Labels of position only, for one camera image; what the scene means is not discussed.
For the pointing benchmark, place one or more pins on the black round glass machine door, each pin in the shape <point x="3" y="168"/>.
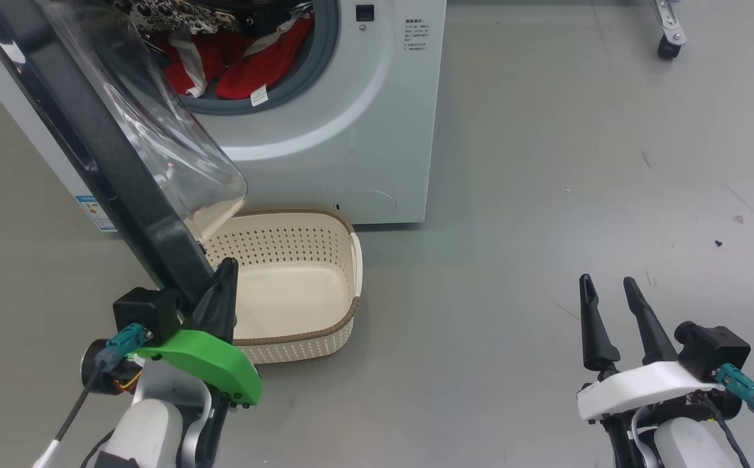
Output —
<point x="104" y="149"/>

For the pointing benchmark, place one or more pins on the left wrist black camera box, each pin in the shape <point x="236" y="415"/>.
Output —
<point x="146" y="312"/>

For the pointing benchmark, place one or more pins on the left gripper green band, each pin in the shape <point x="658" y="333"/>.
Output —
<point x="208" y="357"/>

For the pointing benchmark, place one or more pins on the blue white energy label sticker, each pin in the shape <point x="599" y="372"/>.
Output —
<point x="96" y="213"/>

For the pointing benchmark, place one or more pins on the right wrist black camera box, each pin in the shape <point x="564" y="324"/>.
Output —
<point x="715" y="351"/>

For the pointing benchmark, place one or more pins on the metal cart leg with caster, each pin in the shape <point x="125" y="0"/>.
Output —
<point x="669" y="29"/>

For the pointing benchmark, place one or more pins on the red garment with white tag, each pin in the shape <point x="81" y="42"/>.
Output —
<point x="266" y="62"/>

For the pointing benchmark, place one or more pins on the cream perforated laundry basket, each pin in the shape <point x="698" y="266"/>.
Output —
<point x="299" y="299"/>

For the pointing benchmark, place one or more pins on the white front-load washing machine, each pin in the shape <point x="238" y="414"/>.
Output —
<point x="364" y="130"/>

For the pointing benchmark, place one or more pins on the red and white garment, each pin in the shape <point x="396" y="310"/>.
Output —
<point x="185" y="65"/>

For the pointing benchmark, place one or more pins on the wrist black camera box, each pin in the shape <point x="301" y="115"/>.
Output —
<point x="146" y="312"/>
<point x="715" y="351"/>

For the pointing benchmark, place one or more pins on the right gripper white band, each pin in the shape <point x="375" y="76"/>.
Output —
<point x="643" y="387"/>

